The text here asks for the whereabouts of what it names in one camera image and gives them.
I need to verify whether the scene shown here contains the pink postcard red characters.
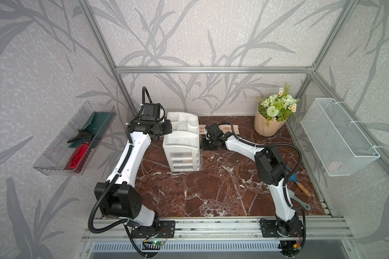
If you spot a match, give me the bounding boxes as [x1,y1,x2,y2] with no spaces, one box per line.
[199,125,206,135]

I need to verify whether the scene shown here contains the white plastic drawer organizer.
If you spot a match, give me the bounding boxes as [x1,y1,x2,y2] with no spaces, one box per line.
[163,112,201,172]

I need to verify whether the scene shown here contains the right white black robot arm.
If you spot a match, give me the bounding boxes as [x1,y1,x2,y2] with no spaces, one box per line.
[202,123,306,238]

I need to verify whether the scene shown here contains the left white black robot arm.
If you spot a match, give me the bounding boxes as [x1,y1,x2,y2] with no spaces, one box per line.
[88,87,172,235]

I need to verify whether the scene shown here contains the beige flower pot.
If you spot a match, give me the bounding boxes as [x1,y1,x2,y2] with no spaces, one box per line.
[254,110,285,137]

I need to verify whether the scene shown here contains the green cloth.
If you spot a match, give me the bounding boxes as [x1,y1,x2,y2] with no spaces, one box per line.
[69,112,113,148]

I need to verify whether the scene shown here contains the white green artificial flowers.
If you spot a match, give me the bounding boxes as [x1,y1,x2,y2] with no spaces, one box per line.
[257,83,300,122]

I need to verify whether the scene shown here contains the black clamp tool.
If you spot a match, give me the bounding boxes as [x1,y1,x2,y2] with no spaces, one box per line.
[67,129,95,143]

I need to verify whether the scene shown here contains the red brush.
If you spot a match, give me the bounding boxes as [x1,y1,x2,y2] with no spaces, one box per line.
[65,142,90,174]

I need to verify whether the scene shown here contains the pink object in basket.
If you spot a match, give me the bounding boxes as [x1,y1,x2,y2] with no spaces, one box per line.
[327,161,344,172]

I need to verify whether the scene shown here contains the clear plastic wall tray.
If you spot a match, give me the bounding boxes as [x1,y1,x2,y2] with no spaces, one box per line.
[33,101,117,176]

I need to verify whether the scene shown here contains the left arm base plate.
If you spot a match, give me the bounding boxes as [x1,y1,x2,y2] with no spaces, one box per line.
[131,220,176,238]

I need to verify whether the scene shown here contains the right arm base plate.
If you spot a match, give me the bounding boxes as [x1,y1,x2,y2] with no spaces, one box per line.
[259,217,305,238]

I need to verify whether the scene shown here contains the white wire mesh basket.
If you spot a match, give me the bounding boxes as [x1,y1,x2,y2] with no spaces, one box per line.
[301,98,380,177]

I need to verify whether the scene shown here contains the aluminium front rail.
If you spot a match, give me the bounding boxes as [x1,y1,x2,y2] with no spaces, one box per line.
[80,217,356,242]

